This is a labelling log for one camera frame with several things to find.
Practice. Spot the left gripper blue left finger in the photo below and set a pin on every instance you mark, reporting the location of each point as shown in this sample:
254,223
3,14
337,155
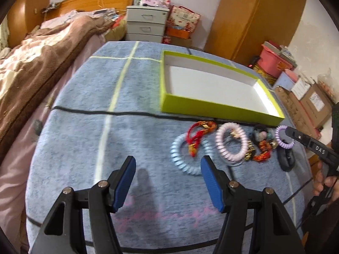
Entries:
120,181

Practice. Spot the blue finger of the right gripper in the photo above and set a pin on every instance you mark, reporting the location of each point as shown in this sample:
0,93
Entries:
300,137

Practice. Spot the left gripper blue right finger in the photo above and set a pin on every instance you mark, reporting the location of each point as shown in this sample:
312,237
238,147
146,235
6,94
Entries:
216,182

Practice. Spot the black tie with teal ball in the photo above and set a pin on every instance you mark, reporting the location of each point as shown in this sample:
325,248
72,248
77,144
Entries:
269,135

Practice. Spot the large brown cardboard box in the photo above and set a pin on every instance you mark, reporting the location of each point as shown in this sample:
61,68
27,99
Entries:
311,113

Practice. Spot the blue patterned tablecloth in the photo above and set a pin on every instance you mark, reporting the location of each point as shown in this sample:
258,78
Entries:
110,109

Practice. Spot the yellow patterned tin box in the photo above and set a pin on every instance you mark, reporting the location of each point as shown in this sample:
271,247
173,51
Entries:
270,79

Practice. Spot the pink plastic storage bin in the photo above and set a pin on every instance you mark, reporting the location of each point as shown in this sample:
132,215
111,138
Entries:
272,63

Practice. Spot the green shallow cardboard tray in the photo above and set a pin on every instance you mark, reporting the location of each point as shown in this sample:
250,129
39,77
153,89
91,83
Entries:
197,86

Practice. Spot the brown fleece blanket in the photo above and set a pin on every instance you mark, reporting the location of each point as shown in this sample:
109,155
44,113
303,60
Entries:
33,68

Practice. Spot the large wooden wardrobe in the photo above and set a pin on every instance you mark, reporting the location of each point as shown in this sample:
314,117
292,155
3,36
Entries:
240,27

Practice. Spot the cola bottle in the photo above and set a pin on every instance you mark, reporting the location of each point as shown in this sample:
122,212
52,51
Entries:
166,40

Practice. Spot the orange box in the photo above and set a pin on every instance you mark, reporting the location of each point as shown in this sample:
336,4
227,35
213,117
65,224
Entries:
179,33

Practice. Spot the grey three-drawer nightstand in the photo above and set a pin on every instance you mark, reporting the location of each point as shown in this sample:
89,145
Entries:
145,23

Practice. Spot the red floral gift bag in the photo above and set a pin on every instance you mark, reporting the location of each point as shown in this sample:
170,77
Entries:
183,18

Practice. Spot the wooden bed headboard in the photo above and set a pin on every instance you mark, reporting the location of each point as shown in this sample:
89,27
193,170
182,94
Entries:
88,5

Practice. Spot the corner wooden wardrobe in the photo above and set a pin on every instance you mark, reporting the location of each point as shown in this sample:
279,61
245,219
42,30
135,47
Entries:
23,17

